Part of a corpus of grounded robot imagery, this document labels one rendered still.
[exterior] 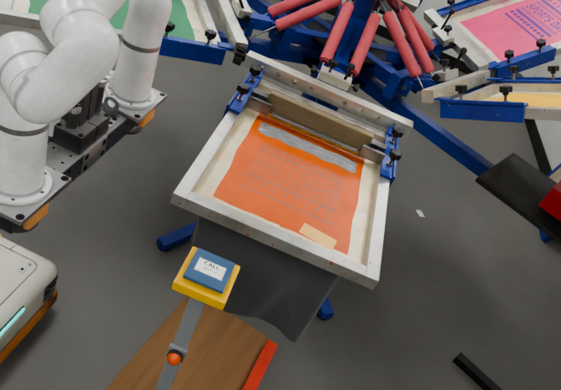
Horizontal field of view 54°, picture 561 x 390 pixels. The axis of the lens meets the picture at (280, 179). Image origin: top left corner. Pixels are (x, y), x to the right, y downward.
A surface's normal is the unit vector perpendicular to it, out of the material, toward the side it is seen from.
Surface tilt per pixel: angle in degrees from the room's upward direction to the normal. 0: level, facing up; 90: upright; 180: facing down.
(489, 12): 32
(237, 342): 0
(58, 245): 0
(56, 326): 0
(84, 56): 81
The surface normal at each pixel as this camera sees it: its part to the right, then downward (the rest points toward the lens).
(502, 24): -0.20, -0.66
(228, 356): 0.33, -0.74
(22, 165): 0.44, 0.67
